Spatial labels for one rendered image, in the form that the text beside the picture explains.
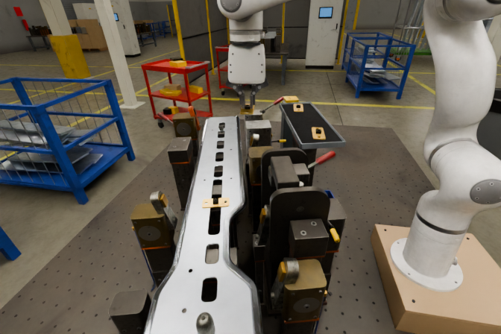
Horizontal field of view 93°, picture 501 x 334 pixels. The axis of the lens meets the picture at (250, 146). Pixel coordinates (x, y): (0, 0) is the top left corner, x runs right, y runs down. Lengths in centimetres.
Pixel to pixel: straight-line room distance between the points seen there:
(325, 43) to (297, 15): 134
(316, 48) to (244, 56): 676
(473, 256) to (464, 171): 47
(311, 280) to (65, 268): 93
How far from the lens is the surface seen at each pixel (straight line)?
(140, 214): 73
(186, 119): 123
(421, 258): 93
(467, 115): 71
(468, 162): 71
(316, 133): 80
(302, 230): 53
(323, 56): 743
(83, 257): 121
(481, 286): 104
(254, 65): 66
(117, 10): 1116
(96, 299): 106
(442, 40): 71
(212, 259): 66
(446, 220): 83
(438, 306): 93
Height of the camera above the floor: 152
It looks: 30 degrees down
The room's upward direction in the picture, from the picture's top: 2 degrees counter-clockwise
